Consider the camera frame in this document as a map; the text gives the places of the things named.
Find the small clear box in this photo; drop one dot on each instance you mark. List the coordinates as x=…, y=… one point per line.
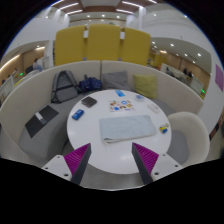
x=140, y=97

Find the light blue towel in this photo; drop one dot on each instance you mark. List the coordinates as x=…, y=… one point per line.
x=128, y=128

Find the navy blue patterned bag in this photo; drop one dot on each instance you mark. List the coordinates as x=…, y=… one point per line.
x=90, y=84

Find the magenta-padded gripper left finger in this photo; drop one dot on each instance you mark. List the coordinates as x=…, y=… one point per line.
x=75, y=159

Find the grey cushion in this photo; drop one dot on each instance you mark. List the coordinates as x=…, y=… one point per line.
x=115, y=81

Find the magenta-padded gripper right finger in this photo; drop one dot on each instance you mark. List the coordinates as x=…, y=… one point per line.
x=149, y=159

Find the yellow upholstered panel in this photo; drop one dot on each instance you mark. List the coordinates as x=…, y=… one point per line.
x=70, y=45
x=103, y=41
x=136, y=46

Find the dark brown wallet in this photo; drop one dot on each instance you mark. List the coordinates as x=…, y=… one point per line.
x=89, y=101

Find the grey backpack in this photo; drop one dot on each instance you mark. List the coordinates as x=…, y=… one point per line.
x=63, y=88

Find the colourful sticker sheet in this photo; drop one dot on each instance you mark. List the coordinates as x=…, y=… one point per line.
x=121, y=105

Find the person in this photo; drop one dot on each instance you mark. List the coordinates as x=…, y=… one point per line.
x=37, y=65

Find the ceiling lights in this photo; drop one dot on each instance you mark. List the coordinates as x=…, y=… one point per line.
x=68, y=6

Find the small yellow blue toy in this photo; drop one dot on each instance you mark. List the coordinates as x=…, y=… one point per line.
x=163, y=129

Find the white armchair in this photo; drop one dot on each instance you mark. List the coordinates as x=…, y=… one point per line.
x=193, y=133

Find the small blue box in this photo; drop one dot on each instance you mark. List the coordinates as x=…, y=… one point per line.
x=77, y=114

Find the flat white box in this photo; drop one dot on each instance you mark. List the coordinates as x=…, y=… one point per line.
x=154, y=108

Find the curved white sofa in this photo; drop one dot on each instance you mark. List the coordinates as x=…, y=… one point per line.
x=23, y=100

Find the yellow-green cushion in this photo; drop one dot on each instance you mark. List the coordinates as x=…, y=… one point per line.
x=145, y=86

